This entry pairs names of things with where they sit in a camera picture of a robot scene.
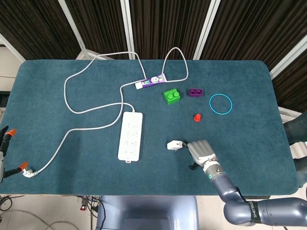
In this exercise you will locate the purple toothpaste tube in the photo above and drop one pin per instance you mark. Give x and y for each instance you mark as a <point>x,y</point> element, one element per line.
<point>151,81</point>

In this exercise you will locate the teal fabric table mat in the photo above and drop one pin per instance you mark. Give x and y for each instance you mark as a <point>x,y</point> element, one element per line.
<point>84,155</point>

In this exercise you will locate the dark grey chair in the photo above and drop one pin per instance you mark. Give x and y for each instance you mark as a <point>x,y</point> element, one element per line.
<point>296,129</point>

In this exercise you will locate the blue-grey robot torso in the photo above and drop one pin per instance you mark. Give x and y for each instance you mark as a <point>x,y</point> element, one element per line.
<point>146,210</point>

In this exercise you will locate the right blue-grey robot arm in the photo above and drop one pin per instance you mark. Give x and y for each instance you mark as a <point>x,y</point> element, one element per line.
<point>223,187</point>

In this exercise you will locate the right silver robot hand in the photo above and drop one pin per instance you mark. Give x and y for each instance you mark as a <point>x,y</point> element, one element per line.
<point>202,152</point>

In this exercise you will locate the white power strip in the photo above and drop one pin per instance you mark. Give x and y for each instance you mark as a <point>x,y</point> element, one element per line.
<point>129,136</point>

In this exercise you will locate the white power adapter plug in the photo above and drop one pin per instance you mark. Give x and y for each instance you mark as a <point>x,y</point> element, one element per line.
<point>173,145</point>

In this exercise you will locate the purple building block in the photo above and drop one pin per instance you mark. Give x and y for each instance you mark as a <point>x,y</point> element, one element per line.
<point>195,93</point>

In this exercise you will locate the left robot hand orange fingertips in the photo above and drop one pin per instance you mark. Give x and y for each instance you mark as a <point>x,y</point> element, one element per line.
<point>6,143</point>

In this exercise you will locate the white partition frame post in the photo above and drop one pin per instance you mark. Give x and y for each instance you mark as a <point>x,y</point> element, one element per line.
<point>128,28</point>
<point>287,58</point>
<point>72,24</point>
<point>9,48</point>
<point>206,28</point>

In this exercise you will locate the small device with red button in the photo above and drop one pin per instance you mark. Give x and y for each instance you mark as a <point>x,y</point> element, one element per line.
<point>83,206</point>

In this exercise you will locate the green building block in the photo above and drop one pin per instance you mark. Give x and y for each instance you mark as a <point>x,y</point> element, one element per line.
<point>171,97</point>

